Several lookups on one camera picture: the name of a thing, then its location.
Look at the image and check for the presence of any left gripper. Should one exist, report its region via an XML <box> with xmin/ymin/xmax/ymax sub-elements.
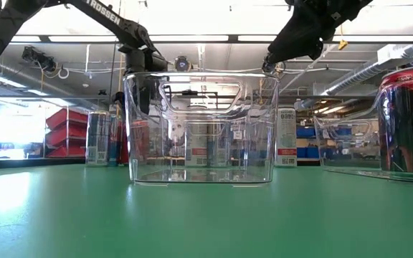
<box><xmin>118</xmin><ymin>43</ymin><xmax>169</xmax><ymax>116</ymax></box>

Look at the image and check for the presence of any clear plastic bin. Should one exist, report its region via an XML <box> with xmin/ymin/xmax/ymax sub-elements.
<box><xmin>123</xmin><ymin>70</ymin><xmax>282</xmax><ymax>187</ymax></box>
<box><xmin>313</xmin><ymin>70</ymin><xmax>413</xmax><ymax>184</ymax></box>

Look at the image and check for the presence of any black overhead frame bar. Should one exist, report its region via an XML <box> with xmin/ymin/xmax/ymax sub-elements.
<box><xmin>0</xmin><ymin>34</ymin><xmax>413</xmax><ymax>44</ymax></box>

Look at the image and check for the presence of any red storage bin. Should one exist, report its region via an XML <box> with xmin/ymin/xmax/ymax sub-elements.
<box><xmin>45</xmin><ymin>125</ymin><xmax>87</xmax><ymax>147</ymax></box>
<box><xmin>45</xmin><ymin>145</ymin><xmax>87</xmax><ymax>159</ymax></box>
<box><xmin>45</xmin><ymin>108</ymin><xmax>88</xmax><ymax>130</ymax></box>

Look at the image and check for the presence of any green table mat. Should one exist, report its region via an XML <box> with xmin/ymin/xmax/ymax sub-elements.
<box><xmin>0</xmin><ymin>163</ymin><xmax>413</xmax><ymax>258</ymax></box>

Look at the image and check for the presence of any black hanging camera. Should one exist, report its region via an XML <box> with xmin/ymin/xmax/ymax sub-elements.
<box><xmin>22</xmin><ymin>46</ymin><xmax>57</xmax><ymax>72</ymax></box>

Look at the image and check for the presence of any round overhead camera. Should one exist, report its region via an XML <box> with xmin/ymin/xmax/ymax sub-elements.
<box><xmin>174</xmin><ymin>55</ymin><xmax>193</xmax><ymax>72</ymax></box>

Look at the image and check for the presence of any silver ventilation duct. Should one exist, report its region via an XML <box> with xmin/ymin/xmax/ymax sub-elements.
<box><xmin>321</xmin><ymin>44</ymin><xmax>413</xmax><ymax>97</ymax></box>

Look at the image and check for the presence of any silver blue energy drink can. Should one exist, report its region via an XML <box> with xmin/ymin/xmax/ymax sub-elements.
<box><xmin>85</xmin><ymin>110</ymin><xmax>113</xmax><ymax>167</ymax></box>
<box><xmin>108</xmin><ymin>113</ymin><xmax>123</xmax><ymax>166</ymax></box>

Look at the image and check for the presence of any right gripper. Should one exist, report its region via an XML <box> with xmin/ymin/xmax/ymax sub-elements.
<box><xmin>262</xmin><ymin>0</ymin><xmax>336</xmax><ymax>72</ymax></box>

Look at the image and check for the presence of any white Celsius can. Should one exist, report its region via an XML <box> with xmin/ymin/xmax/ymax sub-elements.
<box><xmin>184</xmin><ymin>106</ymin><xmax>210</xmax><ymax>168</ymax></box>
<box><xmin>275</xmin><ymin>106</ymin><xmax>298</xmax><ymax>168</ymax></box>

